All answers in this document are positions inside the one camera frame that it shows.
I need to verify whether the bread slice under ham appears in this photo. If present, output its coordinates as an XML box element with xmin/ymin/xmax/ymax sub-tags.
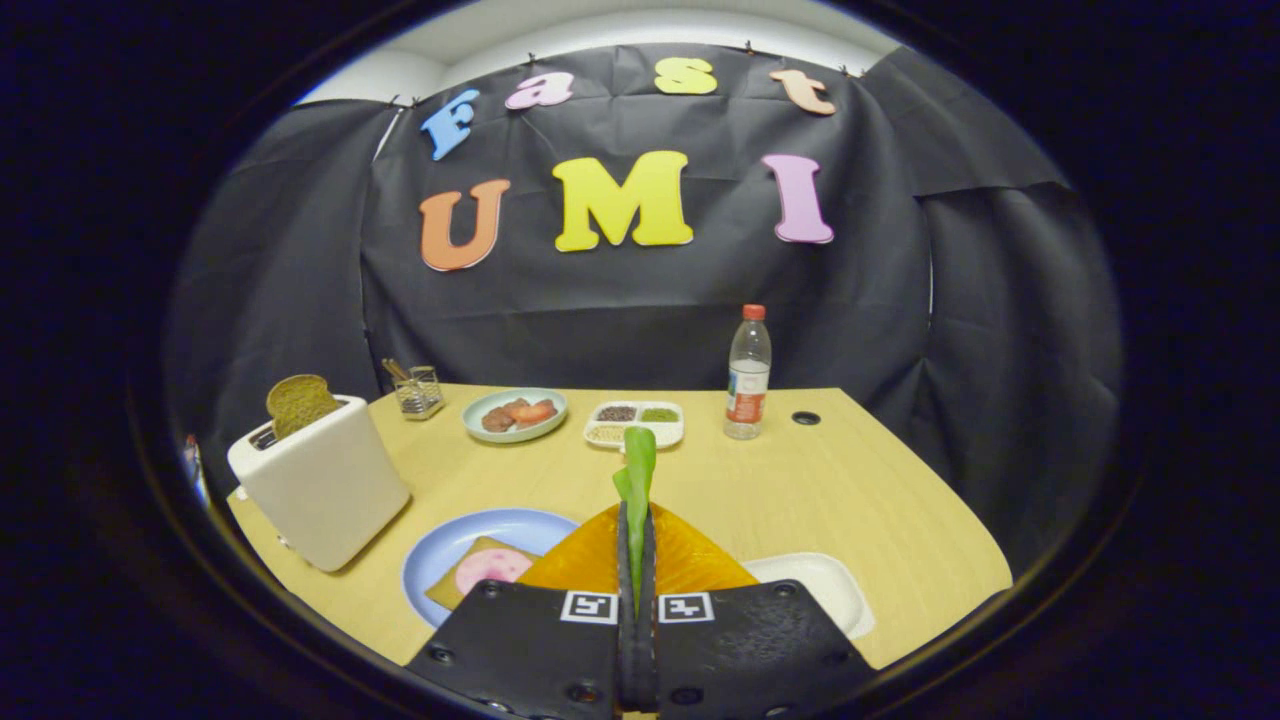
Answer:
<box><xmin>425</xmin><ymin>537</ymin><xmax>541</xmax><ymax>611</ymax></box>

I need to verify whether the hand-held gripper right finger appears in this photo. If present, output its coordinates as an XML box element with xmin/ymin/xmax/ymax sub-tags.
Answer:
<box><xmin>637</xmin><ymin>502</ymin><xmax>879</xmax><ymax>720</ymax></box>

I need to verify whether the green lettuce leaf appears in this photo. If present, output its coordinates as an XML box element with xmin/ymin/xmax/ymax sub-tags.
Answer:
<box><xmin>613</xmin><ymin>427</ymin><xmax>658</xmax><ymax>616</ymax></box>

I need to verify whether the clear plastic water bottle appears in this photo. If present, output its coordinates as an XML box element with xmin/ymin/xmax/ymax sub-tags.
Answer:
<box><xmin>724</xmin><ymin>304</ymin><xmax>773</xmax><ymax>441</ymax></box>

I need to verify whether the white rectangular plate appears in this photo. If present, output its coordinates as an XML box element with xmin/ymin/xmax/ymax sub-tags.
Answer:
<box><xmin>745</xmin><ymin>552</ymin><xmax>876</xmax><ymax>639</ymax></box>

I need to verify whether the white sectioned condiment tray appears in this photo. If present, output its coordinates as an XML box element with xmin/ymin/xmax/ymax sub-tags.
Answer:
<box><xmin>584</xmin><ymin>400</ymin><xmax>685</xmax><ymax>451</ymax></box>

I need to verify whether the wire mesh utensil holder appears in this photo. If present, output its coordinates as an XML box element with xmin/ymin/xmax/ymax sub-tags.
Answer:
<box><xmin>382</xmin><ymin>358</ymin><xmax>446</xmax><ymax>421</ymax></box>

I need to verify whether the pink ham slice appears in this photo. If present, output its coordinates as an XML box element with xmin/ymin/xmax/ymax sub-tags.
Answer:
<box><xmin>455</xmin><ymin>547</ymin><xmax>533</xmax><ymax>596</ymax></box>

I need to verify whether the blue round plate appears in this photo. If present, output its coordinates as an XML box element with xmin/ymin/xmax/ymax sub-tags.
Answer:
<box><xmin>402</xmin><ymin>508</ymin><xmax>581</xmax><ymax>629</ymax></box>

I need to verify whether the brown toasted bread slice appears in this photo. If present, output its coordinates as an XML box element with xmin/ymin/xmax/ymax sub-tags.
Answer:
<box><xmin>266</xmin><ymin>374</ymin><xmax>346</xmax><ymax>441</ymax></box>

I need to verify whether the light green round plate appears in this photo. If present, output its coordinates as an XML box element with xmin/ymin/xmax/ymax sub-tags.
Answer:
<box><xmin>462</xmin><ymin>388</ymin><xmax>569</xmax><ymax>444</ymax></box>

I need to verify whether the white toaster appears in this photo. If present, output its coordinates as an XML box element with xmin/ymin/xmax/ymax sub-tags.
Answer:
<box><xmin>227</xmin><ymin>395</ymin><xmax>413</xmax><ymax>573</ymax></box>

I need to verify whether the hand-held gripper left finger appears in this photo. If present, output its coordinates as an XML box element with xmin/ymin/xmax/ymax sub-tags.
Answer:
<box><xmin>405</xmin><ymin>500</ymin><xmax>638</xmax><ymax>720</ymax></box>

